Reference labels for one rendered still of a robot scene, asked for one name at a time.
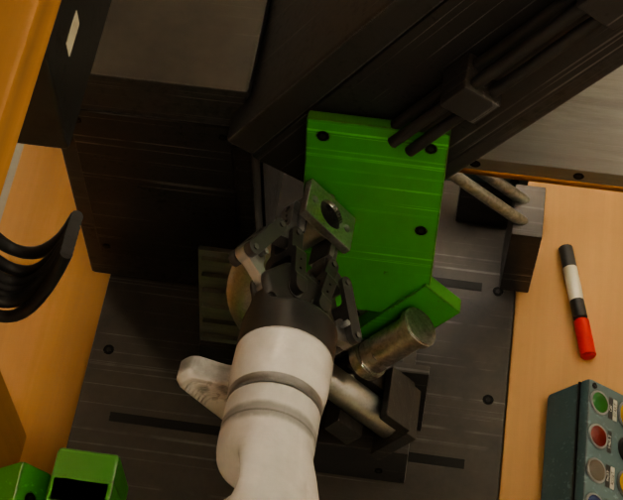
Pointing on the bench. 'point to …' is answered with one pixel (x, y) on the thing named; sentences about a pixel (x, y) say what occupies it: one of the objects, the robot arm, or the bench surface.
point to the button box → (576, 415)
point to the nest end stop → (397, 434)
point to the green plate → (379, 202)
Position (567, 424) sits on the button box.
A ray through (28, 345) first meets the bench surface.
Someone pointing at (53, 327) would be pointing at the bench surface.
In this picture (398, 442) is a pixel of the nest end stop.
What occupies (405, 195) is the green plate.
